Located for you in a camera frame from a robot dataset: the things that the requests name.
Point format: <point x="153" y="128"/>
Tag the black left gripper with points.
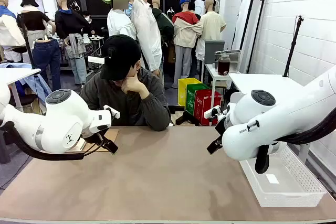
<point x="93" y="136"/>

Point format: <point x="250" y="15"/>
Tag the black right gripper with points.
<point x="221" y="127"/>

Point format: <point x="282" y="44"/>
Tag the brown spiral notebook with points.
<point x="111" y="136"/>

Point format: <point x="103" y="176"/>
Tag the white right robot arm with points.
<point x="275" y="124"/>

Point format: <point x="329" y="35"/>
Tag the person's left forearm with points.
<point x="156" y="111"/>

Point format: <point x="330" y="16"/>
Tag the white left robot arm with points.
<point x="60" y="119"/>

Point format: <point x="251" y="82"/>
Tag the person's left hand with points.
<point x="134" y="85"/>

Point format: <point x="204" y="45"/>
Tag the black floor stand base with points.
<point x="186" y="119"/>

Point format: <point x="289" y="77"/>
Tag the red recycling bin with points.
<point x="203" y="108"/>

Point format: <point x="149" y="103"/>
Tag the person in grey jacket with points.
<point x="123" y="103"/>

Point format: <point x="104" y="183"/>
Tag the green recycling bin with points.
<point x="193" y="98"/>

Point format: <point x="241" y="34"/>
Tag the yellow recycling bin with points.
<point x="185" y="90"/>

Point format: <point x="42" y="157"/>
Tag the white label in basket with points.
<point x="272" y="179"/>

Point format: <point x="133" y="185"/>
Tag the small white side table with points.
<point x="210" y="68"/>

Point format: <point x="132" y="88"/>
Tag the large white table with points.
<point x="262" y="82"/>

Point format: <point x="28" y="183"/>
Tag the glass jar brown liquid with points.
<point x="224" y="66"/>

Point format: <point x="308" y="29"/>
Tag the white perforated plastic basket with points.
<point x="288" y="182"/>

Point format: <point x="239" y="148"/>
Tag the black baseball cap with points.
<point x="119" y="56"/>

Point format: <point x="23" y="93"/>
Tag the blue cloth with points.
<point x="39" y="86"/>

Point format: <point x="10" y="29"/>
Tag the metal tray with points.
<point x="231" y="54"/>

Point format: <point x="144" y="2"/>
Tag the grey box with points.
<point x="212" y="51"/>

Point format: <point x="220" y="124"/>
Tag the grey stool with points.
<point x="4" y="150"/>

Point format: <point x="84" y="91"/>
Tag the white jug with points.
<point x="86" y="38"/>

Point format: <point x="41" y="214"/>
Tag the mannequin black top jeans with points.
<point x="44" y="56"/>

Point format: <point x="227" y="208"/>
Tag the mannequin red cream jacket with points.
<point x="185" y="32"/>

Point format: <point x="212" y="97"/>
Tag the white desk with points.
<point x="15" y="74"/>

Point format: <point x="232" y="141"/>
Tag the mannequin cream shirt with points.
<point x="212" y="26"/>

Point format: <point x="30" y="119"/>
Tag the tall haired mannequin white shirt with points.
<point x="147" y="30"/>

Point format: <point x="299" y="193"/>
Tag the mannequin white shirt green hat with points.
<point x="119" y="24"/>

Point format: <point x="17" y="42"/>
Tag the masked background person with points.
<point x="88" y="23"/>

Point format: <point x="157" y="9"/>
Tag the black tripod pole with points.
<point x="292" y="48"/>

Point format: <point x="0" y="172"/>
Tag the mannequin black sweater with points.
<point x="69" y="24"/>

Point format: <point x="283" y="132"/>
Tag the mannequin dark green jacket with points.
<point x="165" y="26"/>

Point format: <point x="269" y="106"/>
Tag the black stand pole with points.
<point x="27" y="45"/>

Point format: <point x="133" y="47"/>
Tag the white hooded figure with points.
<point x="200" y="7"/>

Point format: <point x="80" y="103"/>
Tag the black white headset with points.
<point x="75" y="5"/>

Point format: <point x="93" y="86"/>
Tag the blue cap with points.
<point x="184" y="0"/>

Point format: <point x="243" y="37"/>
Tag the mannequin blue white jacket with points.
<point x="8" y="30"/>

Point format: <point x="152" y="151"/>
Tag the black bucket hat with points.
<point x="29" y="0"/>

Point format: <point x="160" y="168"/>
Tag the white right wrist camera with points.
<point x="211" y="113"/>

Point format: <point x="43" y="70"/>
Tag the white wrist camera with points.
<point x="211" y="113"/>
<point x="112" y="111"/>

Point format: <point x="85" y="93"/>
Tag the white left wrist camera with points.
<point x="112" y="111"/>

